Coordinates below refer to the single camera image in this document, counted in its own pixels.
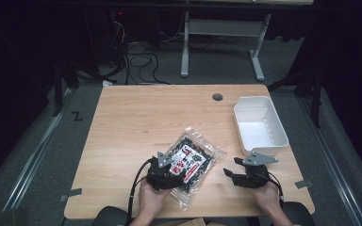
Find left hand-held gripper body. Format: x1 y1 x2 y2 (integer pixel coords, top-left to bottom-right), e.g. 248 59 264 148
145 151 179 192

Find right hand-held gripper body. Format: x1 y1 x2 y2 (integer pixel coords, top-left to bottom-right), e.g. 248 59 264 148
231 151 279 189

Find clear packet of dark seaweed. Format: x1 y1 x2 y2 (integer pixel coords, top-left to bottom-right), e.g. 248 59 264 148
164 126 227 211

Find person's right hand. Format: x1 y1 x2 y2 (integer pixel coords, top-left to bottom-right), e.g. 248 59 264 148
252 181 283 216

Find person's left hand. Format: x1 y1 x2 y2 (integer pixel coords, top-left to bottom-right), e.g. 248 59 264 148
138 180 173 218

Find white plastic bin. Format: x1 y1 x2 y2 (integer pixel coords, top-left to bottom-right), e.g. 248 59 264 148
233 95 290 157

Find grey tape strip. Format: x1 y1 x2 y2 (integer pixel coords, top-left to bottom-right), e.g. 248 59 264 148
58 187 83 202
294 178 314 190

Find black chair armrest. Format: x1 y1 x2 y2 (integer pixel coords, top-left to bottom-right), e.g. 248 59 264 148
280 201 317 226
91 205 130 226

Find black metal stand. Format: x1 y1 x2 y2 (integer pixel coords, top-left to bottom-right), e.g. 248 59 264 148
52 58 81 118
266 67 324 129

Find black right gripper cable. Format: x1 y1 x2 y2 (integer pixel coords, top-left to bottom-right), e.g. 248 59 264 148
263 170 285 202

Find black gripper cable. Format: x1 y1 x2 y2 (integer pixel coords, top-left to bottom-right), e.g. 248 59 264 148
263 170 285 202
126 157 155 224

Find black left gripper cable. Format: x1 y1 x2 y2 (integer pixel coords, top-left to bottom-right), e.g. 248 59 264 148
126 157 155 224

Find metal floor rail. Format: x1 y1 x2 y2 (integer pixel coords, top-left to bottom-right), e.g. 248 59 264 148
297 96 362 226
2 88 74 212

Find black floor cables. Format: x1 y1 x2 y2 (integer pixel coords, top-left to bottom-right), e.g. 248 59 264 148
106 18 172 87

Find white metal desk frame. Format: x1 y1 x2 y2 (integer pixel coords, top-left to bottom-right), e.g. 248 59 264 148
180 10 273 82

